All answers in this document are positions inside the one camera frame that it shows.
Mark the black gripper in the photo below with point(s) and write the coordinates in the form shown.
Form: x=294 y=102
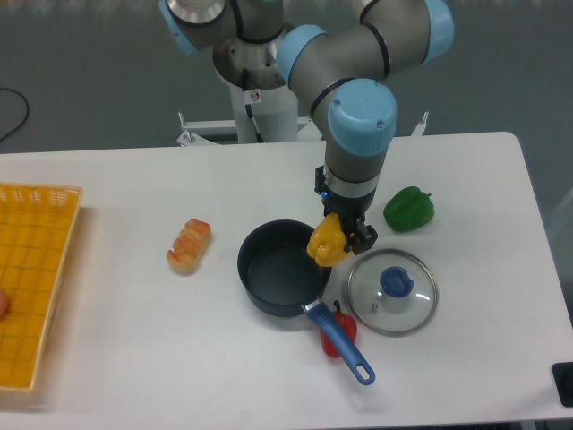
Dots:
x=351 y=211

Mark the yellow bell pepper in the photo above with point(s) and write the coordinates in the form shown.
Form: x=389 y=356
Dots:
x=327 y=245

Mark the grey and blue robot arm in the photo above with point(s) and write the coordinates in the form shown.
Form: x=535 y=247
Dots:
x=361 y=119

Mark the green bell pepper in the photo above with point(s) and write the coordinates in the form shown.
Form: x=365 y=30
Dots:
x=409 y=209

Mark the glass lid with blue knob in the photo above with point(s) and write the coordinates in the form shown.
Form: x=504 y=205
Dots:
x=392 y=292

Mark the orange toy bread loaf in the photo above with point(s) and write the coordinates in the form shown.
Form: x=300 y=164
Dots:
x=189 y=246

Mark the black device at table edge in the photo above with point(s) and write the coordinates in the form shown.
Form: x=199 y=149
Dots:
x=563 y=377

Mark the yellow woven basket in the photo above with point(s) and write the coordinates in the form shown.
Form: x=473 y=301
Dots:
x=37 y=224

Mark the peach object in basket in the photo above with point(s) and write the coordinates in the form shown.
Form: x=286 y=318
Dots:
x=4 y=302

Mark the dark pot with blue handle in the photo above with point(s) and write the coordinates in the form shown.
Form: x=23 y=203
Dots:
x=282 y=280

